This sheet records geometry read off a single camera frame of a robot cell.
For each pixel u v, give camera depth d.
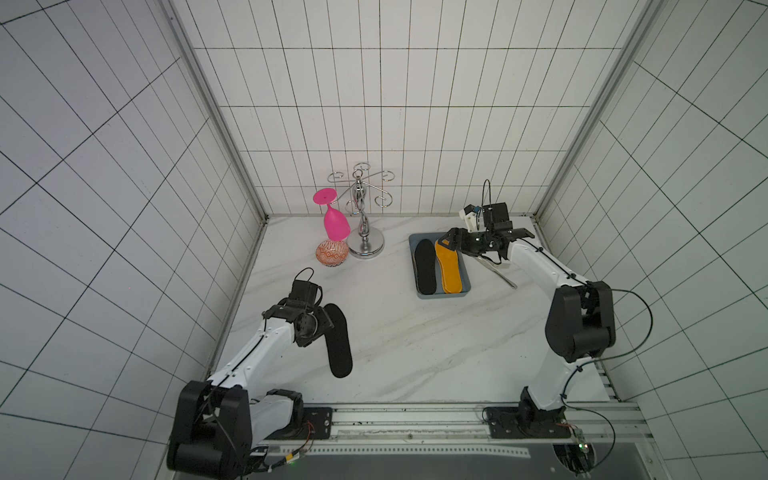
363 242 1.10
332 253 1.07
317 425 0.73
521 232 0.68
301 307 0.66
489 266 1.03
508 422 0.73
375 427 0.73
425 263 1.02
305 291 0.69
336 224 0.95
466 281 0.98
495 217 0.73
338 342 0.86
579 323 0.48
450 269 1.01
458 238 0.81
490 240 0.69
